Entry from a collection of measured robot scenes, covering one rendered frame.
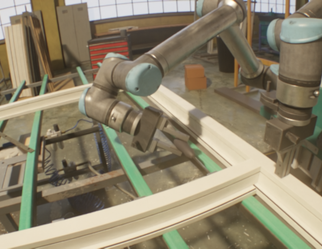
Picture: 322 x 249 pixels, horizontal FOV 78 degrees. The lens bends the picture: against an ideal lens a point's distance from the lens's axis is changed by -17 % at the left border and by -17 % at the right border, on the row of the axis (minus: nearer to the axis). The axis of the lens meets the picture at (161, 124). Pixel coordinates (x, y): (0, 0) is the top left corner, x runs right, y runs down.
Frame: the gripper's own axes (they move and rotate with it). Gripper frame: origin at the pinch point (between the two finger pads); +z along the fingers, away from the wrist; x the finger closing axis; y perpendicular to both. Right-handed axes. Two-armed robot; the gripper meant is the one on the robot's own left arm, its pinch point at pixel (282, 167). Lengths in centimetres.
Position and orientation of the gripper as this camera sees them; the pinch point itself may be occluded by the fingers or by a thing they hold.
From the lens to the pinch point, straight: 60.0
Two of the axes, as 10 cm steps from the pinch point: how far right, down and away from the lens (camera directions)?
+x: 9.2, -2.3, 3.1
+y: 3.8, 3.9, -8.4
